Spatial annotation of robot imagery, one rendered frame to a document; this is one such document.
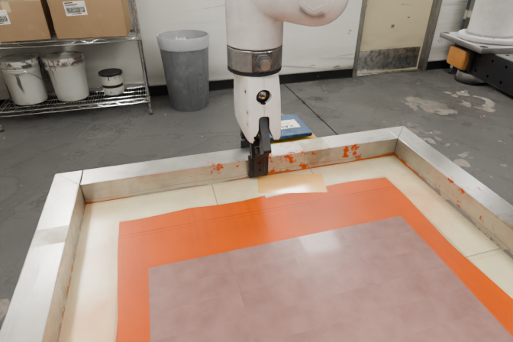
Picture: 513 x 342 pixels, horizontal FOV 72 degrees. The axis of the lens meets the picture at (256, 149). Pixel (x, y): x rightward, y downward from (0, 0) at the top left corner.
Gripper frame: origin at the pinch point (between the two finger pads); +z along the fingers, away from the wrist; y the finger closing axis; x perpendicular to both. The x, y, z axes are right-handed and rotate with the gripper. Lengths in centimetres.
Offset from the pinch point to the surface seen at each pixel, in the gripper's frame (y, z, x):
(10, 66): 266, 60, 125
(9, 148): 223, 109, 130
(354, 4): 308, 33, -196
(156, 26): 308, 44, 10
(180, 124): 231, 110, 1
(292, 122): 19.4, 5.1, -14.4
